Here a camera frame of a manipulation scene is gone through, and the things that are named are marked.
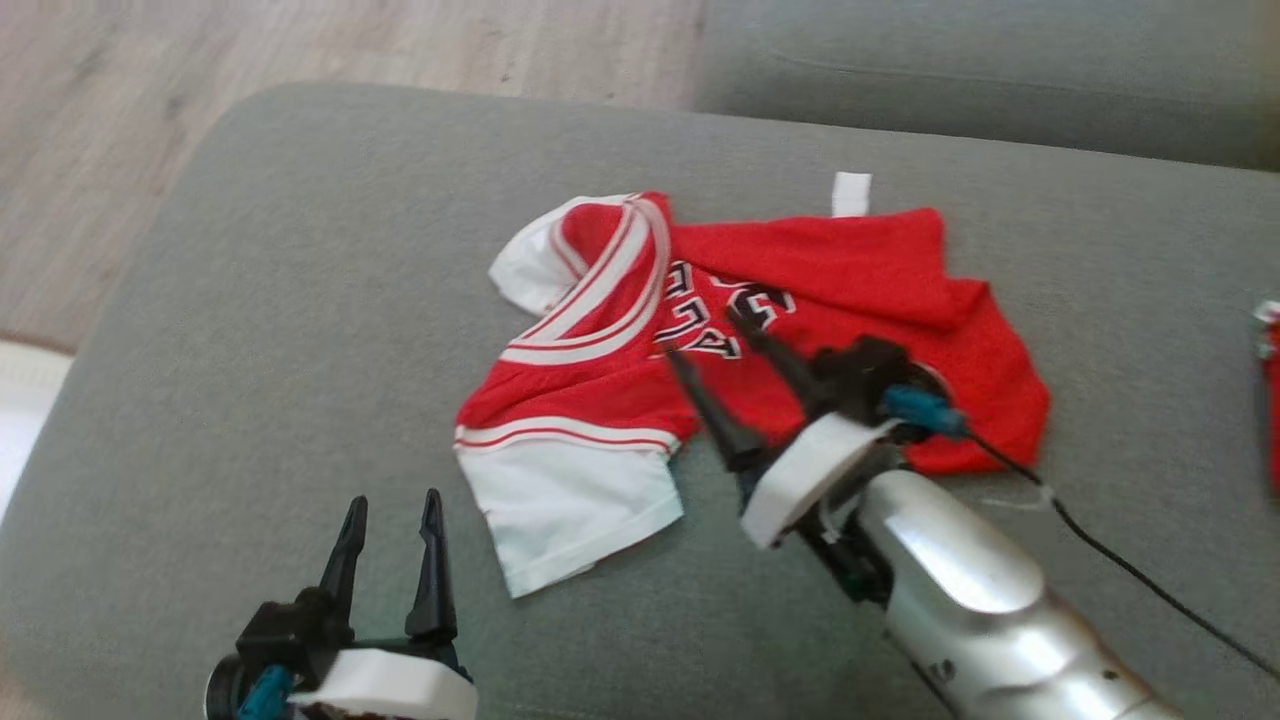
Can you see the red white-trimmed shorts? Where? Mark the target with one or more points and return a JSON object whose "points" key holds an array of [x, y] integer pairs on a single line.
{"points": [[1272, 400]]}

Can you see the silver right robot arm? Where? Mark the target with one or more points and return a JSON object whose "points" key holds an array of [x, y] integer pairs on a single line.
{"points": [[950, 580]]}

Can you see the red basketball jersey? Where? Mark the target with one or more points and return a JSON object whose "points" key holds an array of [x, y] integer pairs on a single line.
{"points": [[850, 270]]}

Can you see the grey sofa cushion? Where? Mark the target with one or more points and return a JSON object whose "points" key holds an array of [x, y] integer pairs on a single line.
{"points": [[1000, 80]]}

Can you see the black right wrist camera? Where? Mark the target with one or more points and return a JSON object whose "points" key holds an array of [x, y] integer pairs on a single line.
{"points": [[865, 375]]}

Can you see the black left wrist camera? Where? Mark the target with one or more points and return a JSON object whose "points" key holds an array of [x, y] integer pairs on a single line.
{"points": [[285, 630]]}

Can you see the large grey sofa seat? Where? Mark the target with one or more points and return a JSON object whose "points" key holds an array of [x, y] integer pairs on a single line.
{"points": [[300, 300]]}

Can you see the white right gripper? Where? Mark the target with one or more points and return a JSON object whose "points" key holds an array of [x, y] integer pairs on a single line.
{"points": [[805, 475]]}

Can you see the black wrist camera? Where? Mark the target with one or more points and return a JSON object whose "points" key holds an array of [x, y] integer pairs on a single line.
{"points": [[285, 630], [865, 375]]}

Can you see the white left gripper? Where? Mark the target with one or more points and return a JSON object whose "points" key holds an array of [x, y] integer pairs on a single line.
{"points": [[400, 685]]}

